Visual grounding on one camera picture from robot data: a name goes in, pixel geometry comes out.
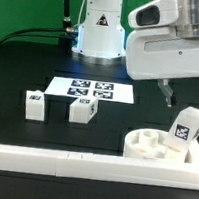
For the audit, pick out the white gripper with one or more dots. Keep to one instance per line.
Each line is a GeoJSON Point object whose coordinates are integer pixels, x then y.
{"type": "Point", "coordinates": [159, 54]}

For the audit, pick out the white round stool seat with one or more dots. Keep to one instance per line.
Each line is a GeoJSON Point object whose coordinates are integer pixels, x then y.
{"type": "Point", "coordinates": [149, 144]}

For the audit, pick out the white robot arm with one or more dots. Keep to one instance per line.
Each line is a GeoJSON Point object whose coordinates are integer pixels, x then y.
{"type": "Point", "coordinates": [101, 37]}

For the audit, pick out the white marker tag sheet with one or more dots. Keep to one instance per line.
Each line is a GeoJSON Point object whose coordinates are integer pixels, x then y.
{"type": "Point", "coordinates": [80, 87]}

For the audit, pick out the white front fence bar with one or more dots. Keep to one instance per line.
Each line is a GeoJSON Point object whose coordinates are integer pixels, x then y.
{"type": "Point", "coordinates": [97, 167]}

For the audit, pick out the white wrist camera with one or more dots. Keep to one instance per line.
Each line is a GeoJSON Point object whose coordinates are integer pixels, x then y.
{"type": "Point", "coordinates": [154, 14]}

